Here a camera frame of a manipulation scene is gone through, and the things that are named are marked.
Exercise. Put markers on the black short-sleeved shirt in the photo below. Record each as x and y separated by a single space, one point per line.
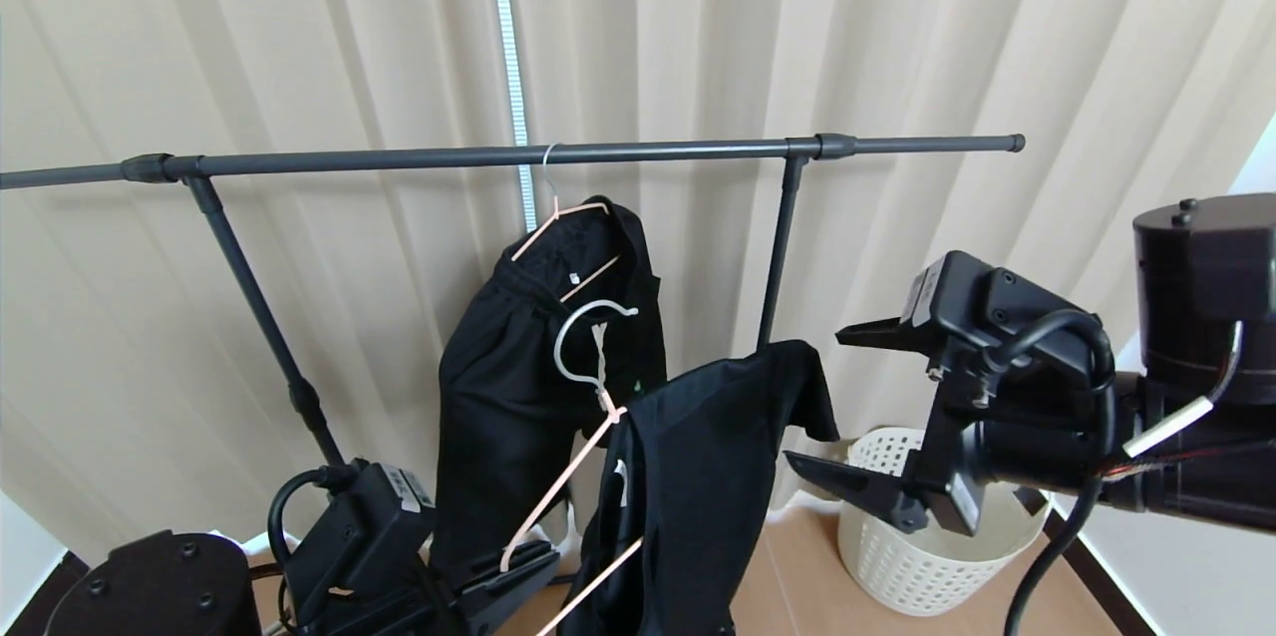
698 476

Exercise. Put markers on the beige curtain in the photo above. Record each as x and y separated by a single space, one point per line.
897 38

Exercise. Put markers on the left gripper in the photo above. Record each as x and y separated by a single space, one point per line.
419 611

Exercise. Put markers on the pink clothes hanger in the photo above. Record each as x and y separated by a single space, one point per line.
553 494
538 235

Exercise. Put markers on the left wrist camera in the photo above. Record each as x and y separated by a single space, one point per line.
359 536

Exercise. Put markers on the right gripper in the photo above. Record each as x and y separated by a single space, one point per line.
1037 457

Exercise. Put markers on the black shorts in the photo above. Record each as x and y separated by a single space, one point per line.
498 397

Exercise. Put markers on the black clothes rack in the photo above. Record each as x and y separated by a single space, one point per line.
399 158

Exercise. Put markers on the white laundry basket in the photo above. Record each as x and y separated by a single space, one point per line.
897 566

